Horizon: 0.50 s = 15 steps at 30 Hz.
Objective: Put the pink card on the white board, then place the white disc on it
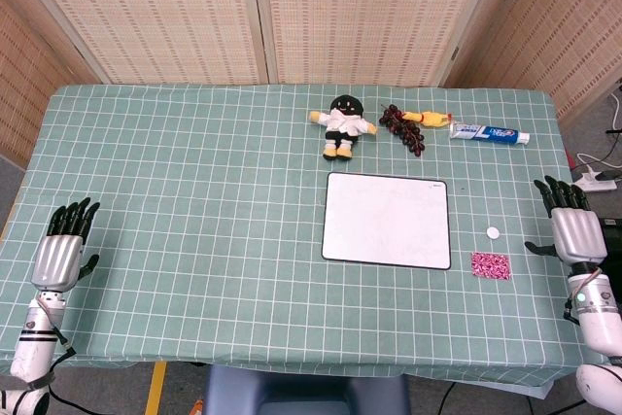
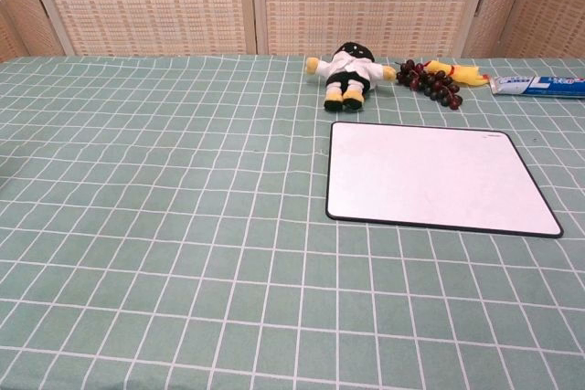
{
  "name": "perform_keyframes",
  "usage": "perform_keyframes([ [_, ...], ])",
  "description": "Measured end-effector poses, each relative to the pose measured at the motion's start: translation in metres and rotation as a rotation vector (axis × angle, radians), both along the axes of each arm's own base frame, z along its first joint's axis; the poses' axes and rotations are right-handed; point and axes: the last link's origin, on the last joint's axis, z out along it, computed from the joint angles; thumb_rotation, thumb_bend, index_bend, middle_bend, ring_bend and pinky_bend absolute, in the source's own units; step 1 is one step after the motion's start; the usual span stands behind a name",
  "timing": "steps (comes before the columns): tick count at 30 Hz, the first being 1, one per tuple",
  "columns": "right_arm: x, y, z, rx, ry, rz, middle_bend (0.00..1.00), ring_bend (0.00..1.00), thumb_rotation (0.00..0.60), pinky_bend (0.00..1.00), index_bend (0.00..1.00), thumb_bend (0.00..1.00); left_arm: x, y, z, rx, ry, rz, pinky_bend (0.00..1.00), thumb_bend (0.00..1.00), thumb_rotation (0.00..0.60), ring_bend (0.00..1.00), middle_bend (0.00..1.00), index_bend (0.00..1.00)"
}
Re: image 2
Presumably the white board with black rim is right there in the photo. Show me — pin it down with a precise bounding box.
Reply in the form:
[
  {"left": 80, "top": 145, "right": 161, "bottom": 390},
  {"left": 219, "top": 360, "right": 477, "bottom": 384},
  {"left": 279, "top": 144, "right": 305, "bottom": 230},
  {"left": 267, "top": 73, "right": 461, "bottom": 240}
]
[{"left": 324, "top": 121, "right": 565, "bottom": 239}]

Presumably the blue white toothpaste tube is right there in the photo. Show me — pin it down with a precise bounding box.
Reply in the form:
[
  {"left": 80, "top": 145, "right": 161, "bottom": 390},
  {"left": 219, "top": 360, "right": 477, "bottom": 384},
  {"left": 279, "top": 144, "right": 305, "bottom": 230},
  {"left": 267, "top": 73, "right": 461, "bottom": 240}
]
[{"left": 489, "top": 73, "right": 585, "bottom": 100}]

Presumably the plush doll in white robe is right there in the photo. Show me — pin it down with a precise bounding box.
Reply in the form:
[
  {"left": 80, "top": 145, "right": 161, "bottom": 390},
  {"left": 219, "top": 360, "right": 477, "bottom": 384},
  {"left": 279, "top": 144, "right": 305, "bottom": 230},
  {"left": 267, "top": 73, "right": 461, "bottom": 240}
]
[{"left": 304, "top": 41, "right": 398, "bottom": 112}]

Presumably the dark red grape bunch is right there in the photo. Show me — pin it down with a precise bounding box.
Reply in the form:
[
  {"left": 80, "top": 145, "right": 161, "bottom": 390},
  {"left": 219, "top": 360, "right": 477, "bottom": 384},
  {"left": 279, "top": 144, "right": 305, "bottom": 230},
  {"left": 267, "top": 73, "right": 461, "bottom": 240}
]
[{"left": 394, "top": 58, "right": 463, "bottom": 111}]

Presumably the green grid-patterned tablecloth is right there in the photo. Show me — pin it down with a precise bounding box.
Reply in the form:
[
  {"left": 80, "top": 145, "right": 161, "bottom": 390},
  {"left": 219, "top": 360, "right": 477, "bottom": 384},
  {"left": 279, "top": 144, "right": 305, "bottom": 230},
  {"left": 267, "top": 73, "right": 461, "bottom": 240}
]
[{"left": 0, "top": 54, "right": 585, "bottom": 390}]

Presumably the woven bamboo screen panel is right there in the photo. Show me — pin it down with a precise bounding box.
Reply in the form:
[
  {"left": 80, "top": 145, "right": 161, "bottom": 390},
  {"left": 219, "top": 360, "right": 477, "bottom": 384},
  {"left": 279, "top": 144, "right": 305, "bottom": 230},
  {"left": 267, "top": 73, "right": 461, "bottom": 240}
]
[
  {"left": 18, "top": 0, "right": 258, "bottom": 58},
  {"left": 0, "top": 0, "right": 75, "bottom": 63},
  {"left": 496, "top": 0, "right": 585, "bottom": 61},
  {"left": 460, "top": 0, "right": 541, "bottom": 60},
  {"left": 250, "top": 0, "right": 500, "bottom": 58}
]

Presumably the yellow rubber chicken toy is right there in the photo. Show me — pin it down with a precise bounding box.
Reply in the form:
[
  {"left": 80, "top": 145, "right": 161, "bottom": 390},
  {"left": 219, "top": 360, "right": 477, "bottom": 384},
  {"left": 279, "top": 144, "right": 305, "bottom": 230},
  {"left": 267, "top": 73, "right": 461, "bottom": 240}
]
[{"left": 422, "top": 59, "right": 490, "bottom": 89}]

